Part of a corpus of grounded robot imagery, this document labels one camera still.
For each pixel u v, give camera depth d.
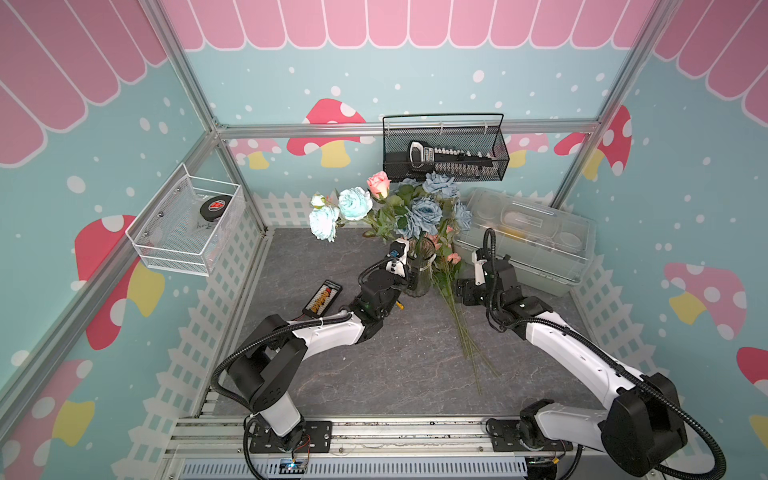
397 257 0.68
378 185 0.66
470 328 0.93
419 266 0.87
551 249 0.91
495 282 0.62
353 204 0.60
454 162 0.88
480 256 0.75
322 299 0.99
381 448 0.74
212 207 0.79
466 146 0.94
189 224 0.79
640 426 0.40
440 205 0.89
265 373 0.45
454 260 1.03
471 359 0.87
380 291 0.63
